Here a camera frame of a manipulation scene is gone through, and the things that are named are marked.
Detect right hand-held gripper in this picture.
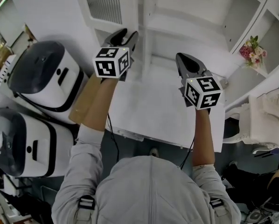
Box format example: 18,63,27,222
175,52,223,114

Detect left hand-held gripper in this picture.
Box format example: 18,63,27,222
92,28,140,82

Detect white ribbed-glass cabinet door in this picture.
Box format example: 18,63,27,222
73,0,141,38

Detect person's right forearm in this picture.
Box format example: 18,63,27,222
191,108,218,168

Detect person's left forearm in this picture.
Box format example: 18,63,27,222
80,77,119,133

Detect white cabinet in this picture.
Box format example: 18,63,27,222
73,0,266,153

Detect pink flower bouquet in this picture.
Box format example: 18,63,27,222
238,35,268,70

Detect brown cardboard box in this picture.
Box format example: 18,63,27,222
68,75,102,126

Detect white and black robot machine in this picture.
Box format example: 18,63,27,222
0,106,75,178
7,40,89,125

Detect white open shelf unit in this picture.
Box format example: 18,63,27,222
229,0,279,112

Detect white ornate chair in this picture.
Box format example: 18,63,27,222
223,82,279,155

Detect person's grey hooded jacket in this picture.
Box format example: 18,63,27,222
51,124,242,224

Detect grey and white device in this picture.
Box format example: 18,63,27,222
243,208,279,224

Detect black cable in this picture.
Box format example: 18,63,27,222
106,112,120,164
178,135,196,170

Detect black backpack strap buckle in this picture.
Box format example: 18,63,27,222
78,195,96,211
209,197,224,210

